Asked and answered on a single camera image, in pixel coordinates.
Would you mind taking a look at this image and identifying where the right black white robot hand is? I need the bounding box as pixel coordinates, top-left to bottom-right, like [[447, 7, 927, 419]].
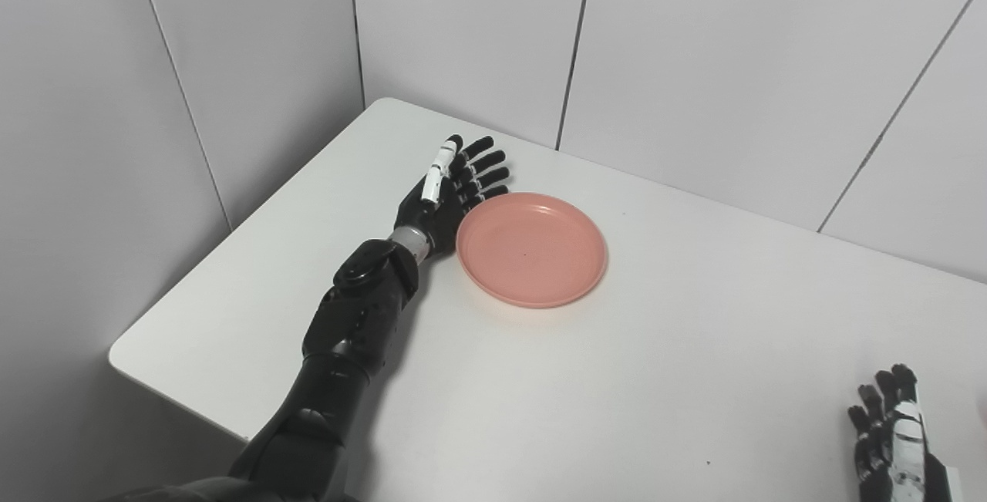
[[847, 364, 965, 502]]

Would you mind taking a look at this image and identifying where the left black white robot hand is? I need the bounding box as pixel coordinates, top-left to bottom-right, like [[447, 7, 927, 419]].
[[393, 134, 511, 256]]

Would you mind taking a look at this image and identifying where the pink plastic plate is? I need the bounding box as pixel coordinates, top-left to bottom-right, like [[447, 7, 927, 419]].
[[455, 192, 609, 309]]

